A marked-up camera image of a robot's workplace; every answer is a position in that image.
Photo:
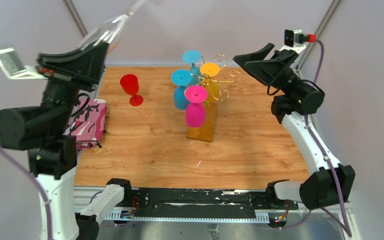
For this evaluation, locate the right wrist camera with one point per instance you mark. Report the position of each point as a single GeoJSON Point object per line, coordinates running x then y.
{"type": "Point", "coordinates": [296, 39]}

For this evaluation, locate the red wine glass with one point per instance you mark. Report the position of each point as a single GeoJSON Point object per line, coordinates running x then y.
{"type": "Point", "coordinates": [130, 85]}

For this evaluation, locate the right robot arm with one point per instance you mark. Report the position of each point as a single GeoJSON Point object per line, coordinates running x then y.
{"type": "Point", "coordinates": [294, 100]}

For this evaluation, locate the pink camouflage cloth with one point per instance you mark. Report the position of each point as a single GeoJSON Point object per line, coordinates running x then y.
{"type": "Point", "coordinates": [88, 125]}

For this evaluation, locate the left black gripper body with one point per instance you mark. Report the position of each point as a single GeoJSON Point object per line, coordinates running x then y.
{"type": "Point", "coordinates": [77, 73]}

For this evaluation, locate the clear wine glass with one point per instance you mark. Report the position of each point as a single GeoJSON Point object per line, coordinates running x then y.
{"type": "Point", "coordinates": [109, 32]}

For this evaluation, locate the blue wine glass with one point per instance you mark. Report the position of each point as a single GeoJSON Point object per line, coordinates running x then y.
{"type": "Point", "coordinates": [181, 78]}
{"type": "Point", "coordinates": [192, 57]}

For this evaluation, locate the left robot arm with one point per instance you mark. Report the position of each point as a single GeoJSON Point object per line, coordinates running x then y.
{"type": "Point", "coordinates": [52, 155]}

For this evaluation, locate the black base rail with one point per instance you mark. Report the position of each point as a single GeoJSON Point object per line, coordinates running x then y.
{"type": "Point", "coordinates": [199, 205]}

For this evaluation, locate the wooden rack base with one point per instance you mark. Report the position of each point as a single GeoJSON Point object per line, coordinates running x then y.
{"type": "Point", "coordinates": [204, 133]}

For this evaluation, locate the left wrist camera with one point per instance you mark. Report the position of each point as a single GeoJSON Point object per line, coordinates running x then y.
{"type": "Point", "coordinates": [13, 68]}

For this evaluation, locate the front blue wine glass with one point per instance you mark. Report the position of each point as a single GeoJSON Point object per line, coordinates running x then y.
{"type": "Point", "coordinates": [181, 78]}

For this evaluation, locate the pink wine glass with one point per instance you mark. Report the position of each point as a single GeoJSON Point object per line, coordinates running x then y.
{"type": "Point", "coordinates": [195, 113]}

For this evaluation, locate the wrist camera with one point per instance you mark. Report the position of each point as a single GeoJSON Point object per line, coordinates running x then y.
{"type": "Point", "coordinates": [13, 68]}
{"type": "Point", "coordinates": [296, 39]}

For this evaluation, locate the rear blue wine glass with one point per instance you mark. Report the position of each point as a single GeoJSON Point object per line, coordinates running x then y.
{"type": "Point", "coordinates": [192, 57]}

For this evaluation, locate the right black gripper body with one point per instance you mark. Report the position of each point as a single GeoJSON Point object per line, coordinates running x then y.
{"type": "Point", "coordinates": [282, 75]}

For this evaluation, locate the yellow wine glass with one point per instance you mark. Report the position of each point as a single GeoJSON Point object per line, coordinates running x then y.
{"type": "Point", "coordinates": [208, 71]}

